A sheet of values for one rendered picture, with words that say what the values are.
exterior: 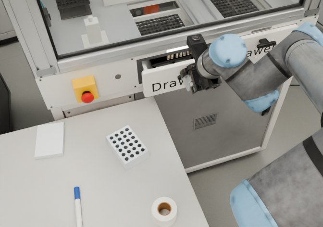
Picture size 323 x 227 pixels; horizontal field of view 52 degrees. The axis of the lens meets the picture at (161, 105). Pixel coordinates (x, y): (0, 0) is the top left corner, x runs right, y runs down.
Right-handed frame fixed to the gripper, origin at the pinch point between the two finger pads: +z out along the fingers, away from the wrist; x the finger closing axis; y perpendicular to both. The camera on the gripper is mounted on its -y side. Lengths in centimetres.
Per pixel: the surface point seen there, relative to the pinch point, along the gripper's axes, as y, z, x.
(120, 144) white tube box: 15.4, 4.4, -26.6
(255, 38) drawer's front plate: -7.9, 5.1, 28.6
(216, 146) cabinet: 29, 63, 22
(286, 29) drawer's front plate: -8.4, 4.5, 40.6
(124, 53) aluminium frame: -12.3, 2.5, -18.3
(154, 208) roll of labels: 34.5, -10.0, -23.0
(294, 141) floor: 40, 83, 77
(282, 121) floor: 28, 92, 78
